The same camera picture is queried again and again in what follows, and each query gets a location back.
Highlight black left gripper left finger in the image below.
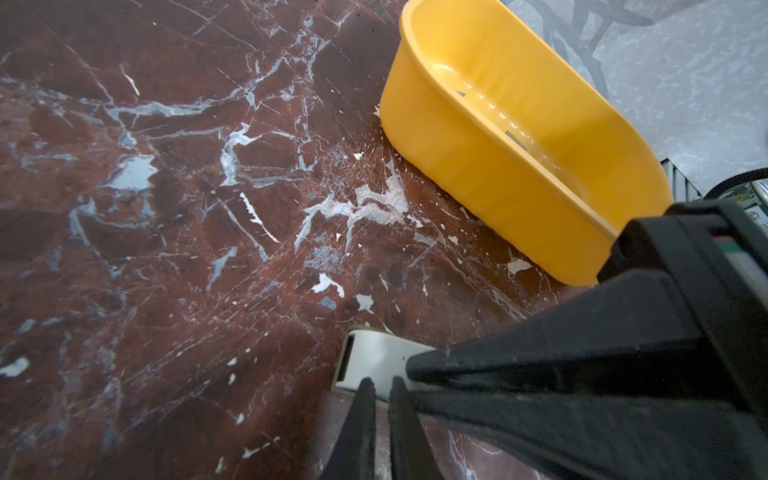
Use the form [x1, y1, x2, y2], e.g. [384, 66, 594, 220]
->
[320, 378, 376, 479]

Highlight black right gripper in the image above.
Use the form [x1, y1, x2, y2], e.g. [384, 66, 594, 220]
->
[406, 200, 767, 479]

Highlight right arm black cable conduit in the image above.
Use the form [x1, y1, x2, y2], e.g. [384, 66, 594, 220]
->
[703, 167, 768, 201]

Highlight yellow plastic tray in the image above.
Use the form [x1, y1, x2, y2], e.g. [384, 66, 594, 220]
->
[380, 1, 673, 286]

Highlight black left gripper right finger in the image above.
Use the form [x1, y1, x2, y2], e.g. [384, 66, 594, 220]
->
[389, 377, 444, 480]

